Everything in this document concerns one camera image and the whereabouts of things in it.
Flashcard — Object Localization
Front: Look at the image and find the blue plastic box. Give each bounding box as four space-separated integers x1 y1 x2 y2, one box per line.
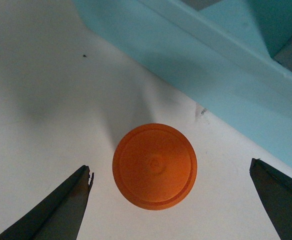
74 0 292 168

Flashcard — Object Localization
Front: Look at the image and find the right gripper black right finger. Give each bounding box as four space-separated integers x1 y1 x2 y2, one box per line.
249 158 292 240

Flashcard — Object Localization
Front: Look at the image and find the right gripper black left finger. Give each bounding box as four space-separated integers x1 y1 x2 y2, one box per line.
0 165 94 240

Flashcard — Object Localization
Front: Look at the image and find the orange cylinder part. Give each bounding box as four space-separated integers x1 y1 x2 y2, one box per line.
112 123 198 211

